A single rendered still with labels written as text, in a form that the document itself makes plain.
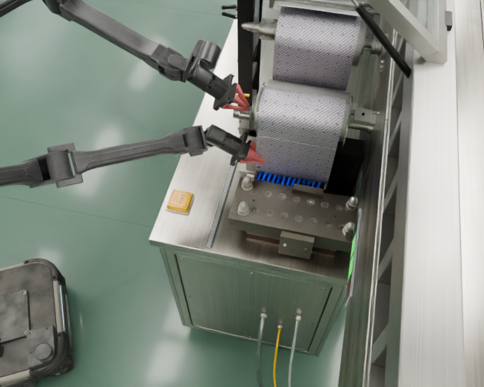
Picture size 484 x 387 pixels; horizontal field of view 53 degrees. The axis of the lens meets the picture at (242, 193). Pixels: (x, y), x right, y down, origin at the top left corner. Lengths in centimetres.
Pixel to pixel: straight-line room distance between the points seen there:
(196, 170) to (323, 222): 52
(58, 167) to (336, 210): 80
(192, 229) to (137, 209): 119
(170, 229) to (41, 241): 131
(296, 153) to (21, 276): 148
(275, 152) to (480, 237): 67
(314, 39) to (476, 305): 87
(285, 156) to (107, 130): 186
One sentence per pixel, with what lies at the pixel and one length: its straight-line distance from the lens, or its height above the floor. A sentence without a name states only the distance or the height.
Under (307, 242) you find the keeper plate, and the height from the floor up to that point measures 102.
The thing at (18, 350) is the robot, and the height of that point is 24.
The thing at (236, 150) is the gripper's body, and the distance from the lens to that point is 148.
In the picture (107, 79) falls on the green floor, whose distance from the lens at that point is 351.
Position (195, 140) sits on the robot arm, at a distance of 144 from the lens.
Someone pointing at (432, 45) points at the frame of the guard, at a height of 169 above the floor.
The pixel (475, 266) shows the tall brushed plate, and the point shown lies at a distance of 103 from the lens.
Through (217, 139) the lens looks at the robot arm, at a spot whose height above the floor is 118.
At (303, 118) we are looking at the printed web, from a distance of 137.
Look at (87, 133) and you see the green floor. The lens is 319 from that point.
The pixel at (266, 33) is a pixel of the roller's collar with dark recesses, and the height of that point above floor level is 134.
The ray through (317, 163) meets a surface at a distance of 149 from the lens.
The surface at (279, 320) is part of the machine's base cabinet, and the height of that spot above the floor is 43.
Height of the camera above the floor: 228
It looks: 55 degrees down
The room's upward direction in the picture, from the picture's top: straight up
